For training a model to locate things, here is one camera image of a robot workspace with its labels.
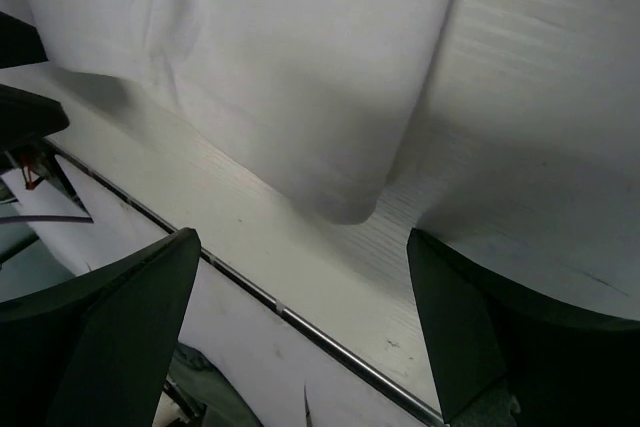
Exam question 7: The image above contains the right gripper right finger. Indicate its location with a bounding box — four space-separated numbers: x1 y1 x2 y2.
407 229 639 426

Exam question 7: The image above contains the white t shirt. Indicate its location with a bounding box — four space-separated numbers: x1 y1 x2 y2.
7 0 451 224

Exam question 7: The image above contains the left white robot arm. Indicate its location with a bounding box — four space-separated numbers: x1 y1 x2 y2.
1 12 70 173

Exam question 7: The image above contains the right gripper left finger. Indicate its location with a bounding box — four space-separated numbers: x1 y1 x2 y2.
1 228 201 426

